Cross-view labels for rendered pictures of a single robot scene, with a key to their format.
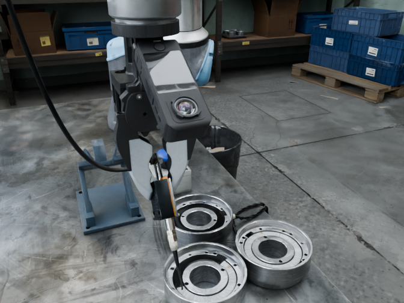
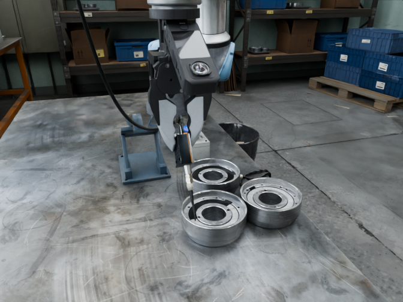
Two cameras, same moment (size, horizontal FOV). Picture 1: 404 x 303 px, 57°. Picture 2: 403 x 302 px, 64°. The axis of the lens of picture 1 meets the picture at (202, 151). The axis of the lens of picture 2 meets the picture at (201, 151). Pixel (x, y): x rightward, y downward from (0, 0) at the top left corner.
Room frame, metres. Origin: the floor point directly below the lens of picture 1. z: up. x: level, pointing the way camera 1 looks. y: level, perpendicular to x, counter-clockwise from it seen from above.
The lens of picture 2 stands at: (-0.08, -0.02, 1.14)
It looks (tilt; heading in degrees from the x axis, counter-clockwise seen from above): 26 degrees down; 5
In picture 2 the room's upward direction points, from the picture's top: straight up
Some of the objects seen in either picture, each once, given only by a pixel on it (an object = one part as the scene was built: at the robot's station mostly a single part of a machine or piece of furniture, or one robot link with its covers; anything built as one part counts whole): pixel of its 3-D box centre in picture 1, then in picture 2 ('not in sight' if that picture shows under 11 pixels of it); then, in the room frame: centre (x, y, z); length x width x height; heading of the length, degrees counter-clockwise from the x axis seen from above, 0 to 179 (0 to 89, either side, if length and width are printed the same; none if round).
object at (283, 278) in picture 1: (272, 253); (269, 202); (0.40, -0.10, 0.82); 0.10 x 0.10 x 0.04
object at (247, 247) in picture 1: (272, 254); (269, 202); (0.40, -0.10, 0.82); 0.08 x 0.08 x 0.02
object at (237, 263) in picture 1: (205, 281); (213, 217); (0.35, 0.00, 0.82); 0.10 x 0.10 x 0.04
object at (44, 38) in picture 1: (32, 31); (90, 45); (3.70, 1.63, 0.64); 0.49 x 0.40 x 0.37; 117
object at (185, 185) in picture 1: (167, 173); (191, 144); (0.62, 0.07, 0.82); 0.08 x 0.07 x 0.05; 22
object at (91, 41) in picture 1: (90, 35); (137, 50); (3.92, 1.14, 0.56); 0.52 x 0.38 x 0.22; 109
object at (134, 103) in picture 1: (147, 74); (174, 51); (0.42, 0.06, 1.07); 0.09 x 0.08 x 0.12; 22
